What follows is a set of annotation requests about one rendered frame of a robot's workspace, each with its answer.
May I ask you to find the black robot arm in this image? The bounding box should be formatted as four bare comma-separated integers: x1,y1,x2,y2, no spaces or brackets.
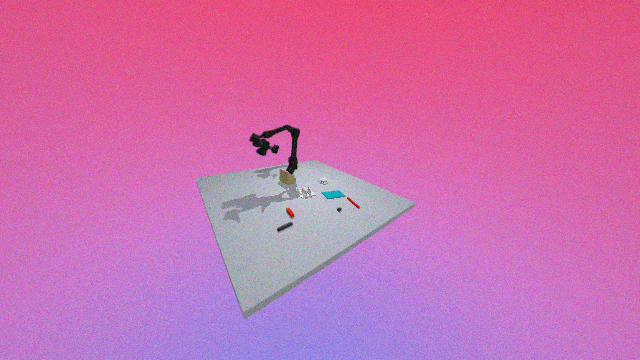
250,124,300,175

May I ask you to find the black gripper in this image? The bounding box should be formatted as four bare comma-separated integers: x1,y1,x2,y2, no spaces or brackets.
252,137,279,154

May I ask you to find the teal flat plate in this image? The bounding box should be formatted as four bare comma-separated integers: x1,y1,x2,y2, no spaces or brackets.
322,190,345,199

